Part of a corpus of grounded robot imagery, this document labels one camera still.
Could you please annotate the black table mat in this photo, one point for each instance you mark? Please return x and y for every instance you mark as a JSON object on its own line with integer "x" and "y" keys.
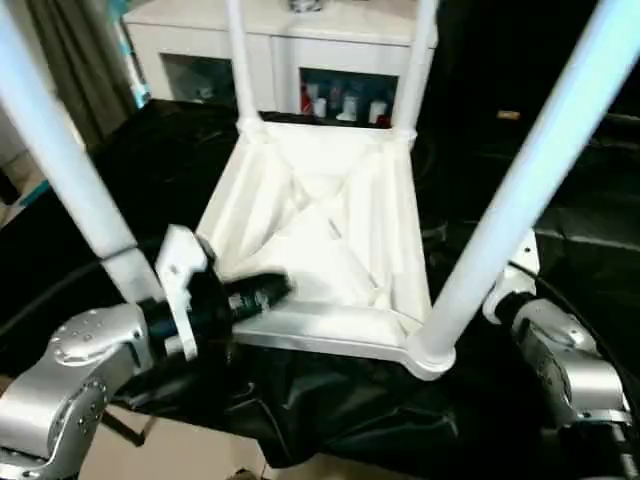
{"x": 350, "y": 410}

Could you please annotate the dark grey crumpled bundle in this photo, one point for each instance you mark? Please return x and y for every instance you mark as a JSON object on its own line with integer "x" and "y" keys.
{"x": 307, "y": 4}

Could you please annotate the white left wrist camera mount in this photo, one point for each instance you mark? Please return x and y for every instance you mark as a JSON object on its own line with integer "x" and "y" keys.
{"x": 177, "y": 260}

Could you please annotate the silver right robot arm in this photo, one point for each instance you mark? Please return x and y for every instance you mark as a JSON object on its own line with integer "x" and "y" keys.
{"x": 565, "y": 350}

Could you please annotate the small beige label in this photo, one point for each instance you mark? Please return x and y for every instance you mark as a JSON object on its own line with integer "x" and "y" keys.
{"x": 508, "y": 114}

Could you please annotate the grey curtain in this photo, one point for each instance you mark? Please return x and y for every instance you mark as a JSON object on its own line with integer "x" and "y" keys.
{"x": 75, "y": 65}

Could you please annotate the teal white plastic package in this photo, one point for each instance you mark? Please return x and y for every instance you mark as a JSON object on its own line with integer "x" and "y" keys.
{"x": 135, "y": 65}

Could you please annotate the white plastic table leg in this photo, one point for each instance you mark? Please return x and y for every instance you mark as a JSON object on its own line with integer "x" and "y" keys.
{"x": 242, "y": 60}
{"x": 65, "y": 150}
{"x": 510, "y": 175}
{"x": 417, "y": 65}

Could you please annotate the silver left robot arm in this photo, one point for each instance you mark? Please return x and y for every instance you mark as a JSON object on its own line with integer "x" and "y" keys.
{"x": 65, "y": 360}

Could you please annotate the white glass-door cabinet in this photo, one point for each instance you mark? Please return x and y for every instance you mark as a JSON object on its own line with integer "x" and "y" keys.
{"x": 200, "y": 35}

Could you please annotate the teal floor mat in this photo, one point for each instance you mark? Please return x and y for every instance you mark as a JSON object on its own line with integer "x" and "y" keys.
{"x": 32, "y": 195}

